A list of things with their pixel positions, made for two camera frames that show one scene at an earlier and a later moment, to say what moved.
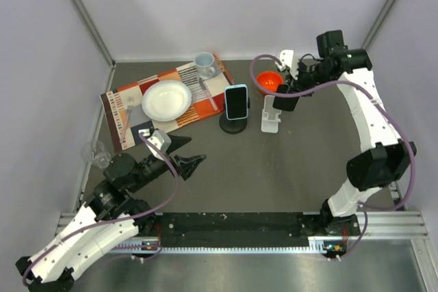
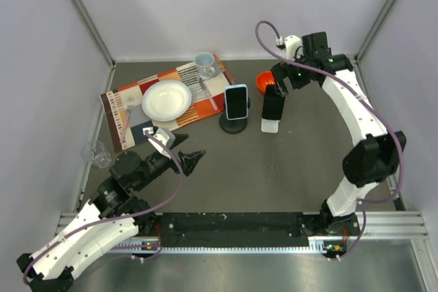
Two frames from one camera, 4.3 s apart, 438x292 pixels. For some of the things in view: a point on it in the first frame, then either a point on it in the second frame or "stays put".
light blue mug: [204, 62] stays put
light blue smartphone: [237, 101] stays put
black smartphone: [287, 103] → [273, 102]
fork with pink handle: [130, 105] stays put
